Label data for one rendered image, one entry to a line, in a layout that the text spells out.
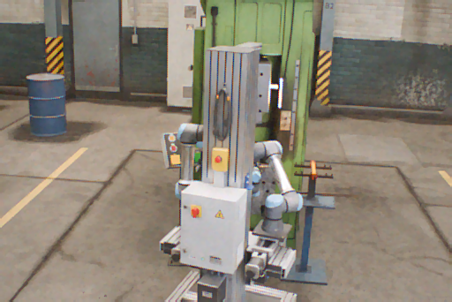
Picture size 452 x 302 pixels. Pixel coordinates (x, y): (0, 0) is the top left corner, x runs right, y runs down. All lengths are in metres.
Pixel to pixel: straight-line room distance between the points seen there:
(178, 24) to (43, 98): 2.85
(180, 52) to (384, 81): 3.92
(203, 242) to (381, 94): 7.91
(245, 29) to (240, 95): 1.52
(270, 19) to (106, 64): 6.78
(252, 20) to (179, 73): 5.55
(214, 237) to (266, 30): 2.01
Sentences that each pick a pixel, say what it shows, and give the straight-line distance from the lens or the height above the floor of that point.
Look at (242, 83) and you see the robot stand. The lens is 3.02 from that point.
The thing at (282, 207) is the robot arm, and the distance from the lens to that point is 3.56.
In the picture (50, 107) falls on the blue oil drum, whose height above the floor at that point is 0.46.
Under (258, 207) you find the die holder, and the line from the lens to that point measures 4.68.
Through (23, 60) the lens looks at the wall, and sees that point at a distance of 11.54.
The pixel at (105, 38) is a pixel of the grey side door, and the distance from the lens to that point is 10.87.
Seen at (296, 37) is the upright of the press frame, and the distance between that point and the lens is 4.53.
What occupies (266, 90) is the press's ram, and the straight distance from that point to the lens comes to 4.43.
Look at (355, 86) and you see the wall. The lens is 10.58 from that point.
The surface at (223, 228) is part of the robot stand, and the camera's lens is 3.09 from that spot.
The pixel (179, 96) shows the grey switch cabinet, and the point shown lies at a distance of 10.02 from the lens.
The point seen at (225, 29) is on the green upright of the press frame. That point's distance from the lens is 4.49.
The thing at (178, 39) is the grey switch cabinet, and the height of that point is 1.35.
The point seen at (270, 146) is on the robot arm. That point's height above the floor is 1.31.
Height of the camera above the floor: 2.41
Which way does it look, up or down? 18 degrees down
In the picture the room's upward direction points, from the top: 2 degrees clockwise
